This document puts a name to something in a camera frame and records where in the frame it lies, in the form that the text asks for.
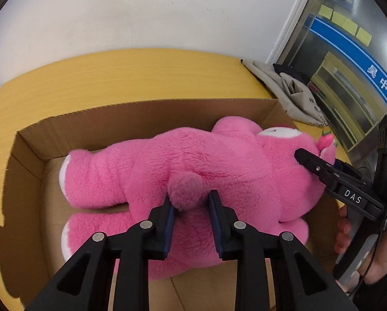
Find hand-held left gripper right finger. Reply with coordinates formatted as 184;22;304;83
208;189;359;311

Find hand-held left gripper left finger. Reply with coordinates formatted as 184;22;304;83
25;197;178;311

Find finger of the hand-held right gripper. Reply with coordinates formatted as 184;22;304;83
294;148;341;188
334;158;364;180

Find pink plush bear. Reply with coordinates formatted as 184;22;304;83
59;117;338;281

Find brown cardboard box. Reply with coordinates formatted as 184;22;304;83
4;99;343;311

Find person's right hand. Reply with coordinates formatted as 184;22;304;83
335;189;387;295

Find beige cloth bag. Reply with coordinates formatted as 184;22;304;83
243;60;330;127

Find yellow shelf unit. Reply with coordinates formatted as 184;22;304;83
310;52;385;151

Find black cloth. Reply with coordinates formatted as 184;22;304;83
273;63;310;85

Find blue window banner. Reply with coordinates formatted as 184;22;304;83
310;16;387;120

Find metal door frame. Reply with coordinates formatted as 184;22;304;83
273;0;330;67

